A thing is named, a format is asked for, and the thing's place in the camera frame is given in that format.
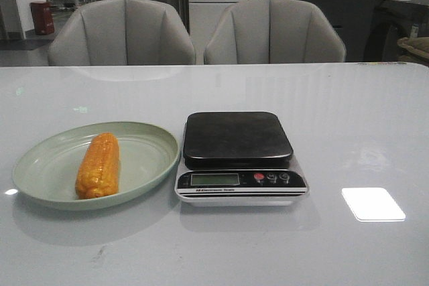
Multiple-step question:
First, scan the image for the orange corn cob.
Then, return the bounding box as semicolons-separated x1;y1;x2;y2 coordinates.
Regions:
75;133;120;199

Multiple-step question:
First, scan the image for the black silver kitchen scale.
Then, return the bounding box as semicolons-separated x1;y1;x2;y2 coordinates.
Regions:
174;111;310;206

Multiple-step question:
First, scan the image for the right grey upholstered chair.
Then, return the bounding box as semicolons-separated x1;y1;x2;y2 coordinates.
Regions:
204;0;346;65

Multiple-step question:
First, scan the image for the grey upholstered chair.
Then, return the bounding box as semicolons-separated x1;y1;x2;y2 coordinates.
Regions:
204;0;346;65
48;0;196;66

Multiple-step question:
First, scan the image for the left grey upholstered chair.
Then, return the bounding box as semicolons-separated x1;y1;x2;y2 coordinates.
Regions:
48;0;196;66

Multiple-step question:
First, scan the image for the light green plate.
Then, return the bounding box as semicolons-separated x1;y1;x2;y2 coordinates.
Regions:
12;122;180;211

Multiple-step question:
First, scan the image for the red trash bin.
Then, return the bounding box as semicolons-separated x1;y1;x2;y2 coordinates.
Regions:
30;1;54;35

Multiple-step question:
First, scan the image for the dark appliance at right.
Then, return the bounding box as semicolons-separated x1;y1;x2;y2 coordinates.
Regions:
363;0;428;62

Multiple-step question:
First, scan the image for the beige cushion at right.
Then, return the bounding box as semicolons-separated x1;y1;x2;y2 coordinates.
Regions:
397;37;429;66

